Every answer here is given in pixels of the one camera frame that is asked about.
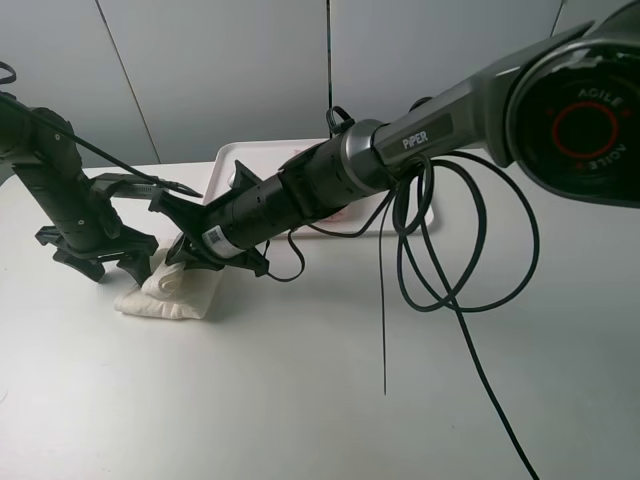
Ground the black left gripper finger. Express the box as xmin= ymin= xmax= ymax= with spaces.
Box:
xmin=54 ymin=254 xmax=105 ymax=283
xmin=117 ymin=252 xmax=151 ymax=286

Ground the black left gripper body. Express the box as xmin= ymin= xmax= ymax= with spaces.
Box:
xmin=34 ymin=165 xmax=158 ymax=262

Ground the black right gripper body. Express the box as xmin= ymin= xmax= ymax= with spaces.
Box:
xmin=149 ymin=161 xmax=300 ymax=277

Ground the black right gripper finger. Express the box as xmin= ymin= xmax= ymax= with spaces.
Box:
xmin=182 ymin=252 xmax=230 ymax=270
xmin=164 ymin=234 xmax=197 ymax=266

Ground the cream white towel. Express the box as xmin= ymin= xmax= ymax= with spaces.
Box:
xmin=114 ymin=239 xmax=223 ymax=320

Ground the pink towel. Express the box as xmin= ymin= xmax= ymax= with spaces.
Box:
xmin=290 ymin=144 xmax=348 ymax=223

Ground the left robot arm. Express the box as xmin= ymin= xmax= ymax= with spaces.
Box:
xmin=1 ymin=92 xmax=158 ymax=285

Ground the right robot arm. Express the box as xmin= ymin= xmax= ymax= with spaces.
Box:
xmin=150 ymin=2 xmax=639 ymax=275

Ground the white plastic tray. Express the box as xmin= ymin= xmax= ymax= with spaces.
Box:
xmin=203 ymin=138 xmax=435 ymax=240

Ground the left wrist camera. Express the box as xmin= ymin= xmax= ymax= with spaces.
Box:
xmin=89 ymin=172 xmax=204 ymax=201

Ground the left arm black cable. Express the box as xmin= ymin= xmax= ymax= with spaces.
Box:
xmin=0 ymin=59 xmax=204 ymax=197

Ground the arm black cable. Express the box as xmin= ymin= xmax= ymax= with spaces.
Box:
xmin=264 ymin=105 xmax=541 ymax=480
xmin=0 ymin=59 xmax=204 ymax=197

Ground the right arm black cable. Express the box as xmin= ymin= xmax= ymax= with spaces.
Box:
xmin=264 ymin=105 xmax=541 ymax=480

